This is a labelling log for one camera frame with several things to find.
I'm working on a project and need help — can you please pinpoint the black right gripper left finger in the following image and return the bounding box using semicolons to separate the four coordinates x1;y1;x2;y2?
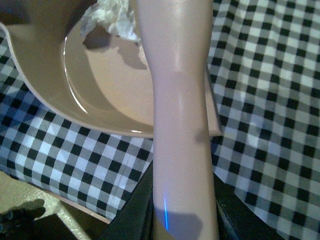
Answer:
99;163;154;240

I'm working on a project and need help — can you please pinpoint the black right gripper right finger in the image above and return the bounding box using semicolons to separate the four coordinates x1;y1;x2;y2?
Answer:
213;174;283;240

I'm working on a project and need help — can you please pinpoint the beige plastic dustpan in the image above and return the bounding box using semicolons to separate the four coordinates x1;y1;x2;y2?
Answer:
0;0;222;139

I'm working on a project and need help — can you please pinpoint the beige hand brush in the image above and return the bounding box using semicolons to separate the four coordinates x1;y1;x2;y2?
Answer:
137;0;219;240

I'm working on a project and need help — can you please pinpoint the white tissue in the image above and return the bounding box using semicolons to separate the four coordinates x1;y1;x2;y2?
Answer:
80;0;141;43

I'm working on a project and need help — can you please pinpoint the black white checkered bedsheet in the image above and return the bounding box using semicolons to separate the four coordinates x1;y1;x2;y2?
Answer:
0;0;320;240

